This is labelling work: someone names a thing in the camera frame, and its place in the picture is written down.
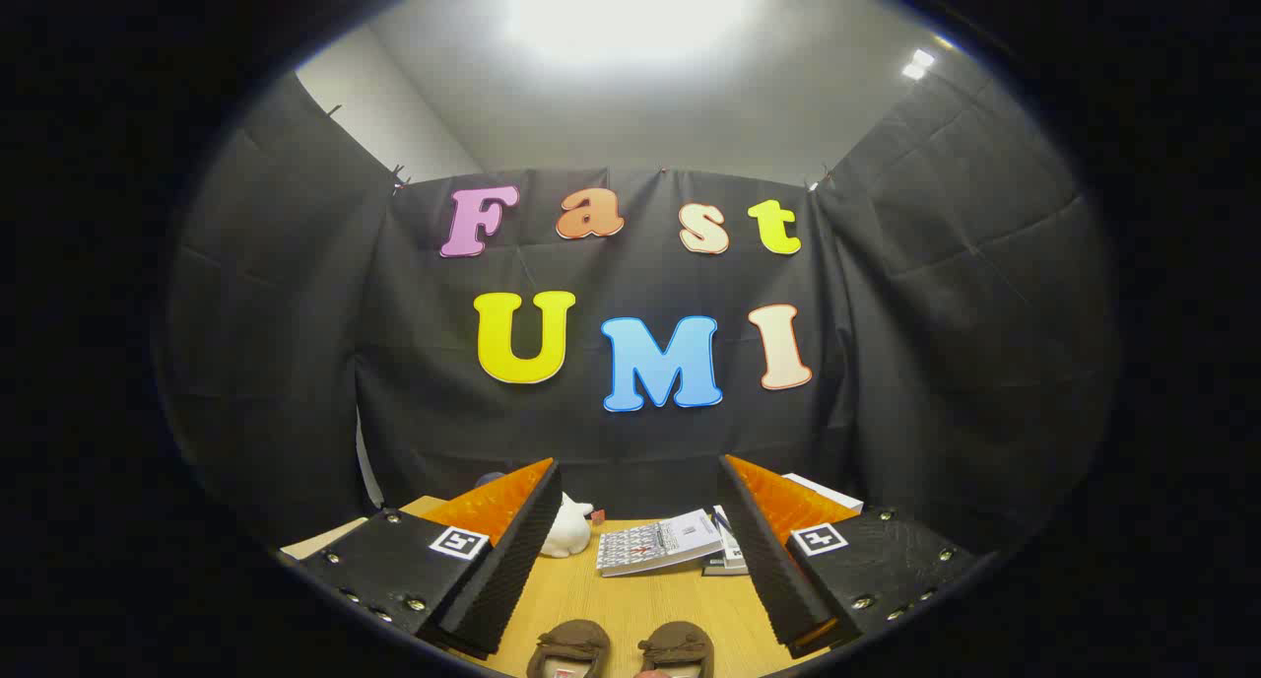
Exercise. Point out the white round plush toy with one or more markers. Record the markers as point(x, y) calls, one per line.
point(566, 535)

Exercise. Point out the thin white book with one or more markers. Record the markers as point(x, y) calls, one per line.
point(734, 554)

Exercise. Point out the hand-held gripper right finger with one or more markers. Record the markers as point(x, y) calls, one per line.
point(773, 570)

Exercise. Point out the brown shoe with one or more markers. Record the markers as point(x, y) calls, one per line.
point(680, 644)
point(571, 642)

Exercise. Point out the grey penguin plush toy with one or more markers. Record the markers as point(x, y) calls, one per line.
point(490, 479)

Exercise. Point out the black backdrop cloth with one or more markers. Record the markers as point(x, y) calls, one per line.
point(296, 313)

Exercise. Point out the grey patterned book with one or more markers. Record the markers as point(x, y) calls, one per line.
point(655, 545)

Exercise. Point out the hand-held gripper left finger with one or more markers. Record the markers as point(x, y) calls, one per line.
point(512, 560)

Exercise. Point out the small ceiling light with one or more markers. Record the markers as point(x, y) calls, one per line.
point(916, 64)

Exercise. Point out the large bright ceiling light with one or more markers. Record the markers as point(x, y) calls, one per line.
point(626, 8)

